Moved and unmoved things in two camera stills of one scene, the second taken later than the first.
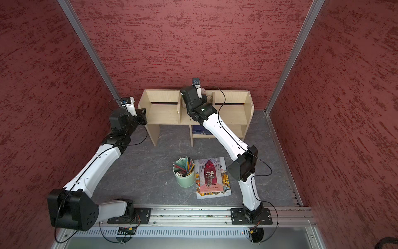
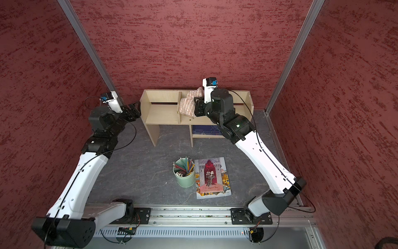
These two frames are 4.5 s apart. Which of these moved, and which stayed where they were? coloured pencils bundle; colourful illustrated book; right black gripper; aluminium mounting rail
Moved: right black gripper
Stayed: aluminium mounting rail; colourful illustrated book; coloured pencils bundle
